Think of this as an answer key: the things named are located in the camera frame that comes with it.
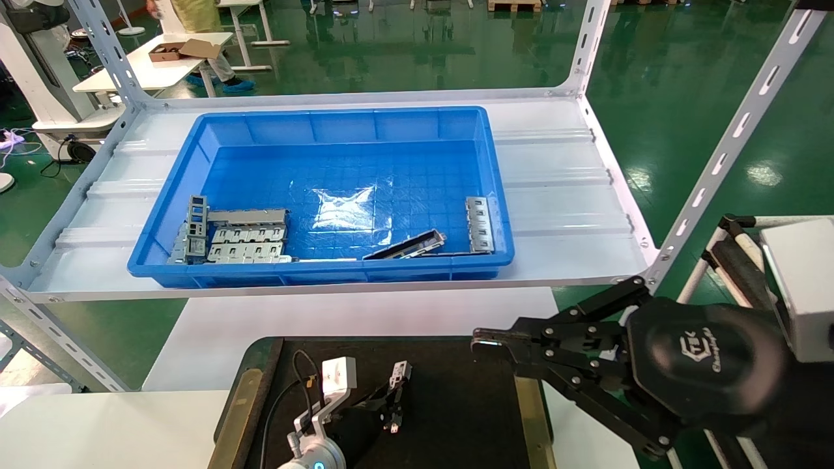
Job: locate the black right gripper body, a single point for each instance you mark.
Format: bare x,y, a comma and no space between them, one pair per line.
704,361

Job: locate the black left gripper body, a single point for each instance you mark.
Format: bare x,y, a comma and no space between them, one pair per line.
361,433

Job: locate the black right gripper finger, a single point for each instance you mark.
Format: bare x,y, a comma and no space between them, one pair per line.
599,397
560,332

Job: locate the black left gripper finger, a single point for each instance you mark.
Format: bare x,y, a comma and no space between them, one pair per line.
386,396
399,410

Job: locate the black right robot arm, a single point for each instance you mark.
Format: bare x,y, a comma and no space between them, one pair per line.
801,417

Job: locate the black container tray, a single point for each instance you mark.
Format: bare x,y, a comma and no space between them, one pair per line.
456,404

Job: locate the silver clip-edged metal part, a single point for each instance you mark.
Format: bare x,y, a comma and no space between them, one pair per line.
479,225

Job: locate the dark hollow metal part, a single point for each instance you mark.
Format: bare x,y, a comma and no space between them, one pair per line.
407,246

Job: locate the silver slotted metal part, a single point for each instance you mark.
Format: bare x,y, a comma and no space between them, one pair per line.
251,234
247,253

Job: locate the silver tilted metal part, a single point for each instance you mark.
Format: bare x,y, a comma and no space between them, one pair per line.
178,247

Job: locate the white metal shelf rack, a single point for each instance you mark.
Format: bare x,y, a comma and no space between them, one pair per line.
554,195

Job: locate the clear plastic film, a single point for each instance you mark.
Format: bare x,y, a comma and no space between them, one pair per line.
342,207

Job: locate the blue plastic bin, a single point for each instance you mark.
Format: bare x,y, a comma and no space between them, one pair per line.
339,127

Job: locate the wooden pallet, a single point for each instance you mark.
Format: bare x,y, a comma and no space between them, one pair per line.
515,5

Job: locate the white narrow table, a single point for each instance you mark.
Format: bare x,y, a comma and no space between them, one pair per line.
242,32

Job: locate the black caster wheel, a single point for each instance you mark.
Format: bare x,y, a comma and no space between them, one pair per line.
81,151

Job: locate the open cardboard box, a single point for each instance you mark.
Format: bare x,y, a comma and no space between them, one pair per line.
186,50

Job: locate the person in yellow clothes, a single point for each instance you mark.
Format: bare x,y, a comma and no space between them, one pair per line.
195,13

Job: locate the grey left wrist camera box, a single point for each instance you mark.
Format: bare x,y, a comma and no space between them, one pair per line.
339,376

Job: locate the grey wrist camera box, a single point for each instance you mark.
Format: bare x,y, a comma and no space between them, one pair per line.
339,376
805,286

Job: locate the white black trolley frame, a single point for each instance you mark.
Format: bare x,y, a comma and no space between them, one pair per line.
733,260

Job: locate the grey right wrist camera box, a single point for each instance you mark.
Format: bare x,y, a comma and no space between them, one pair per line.
805,286

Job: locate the white machine pedestal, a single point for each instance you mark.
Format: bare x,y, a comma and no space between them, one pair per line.
45,85

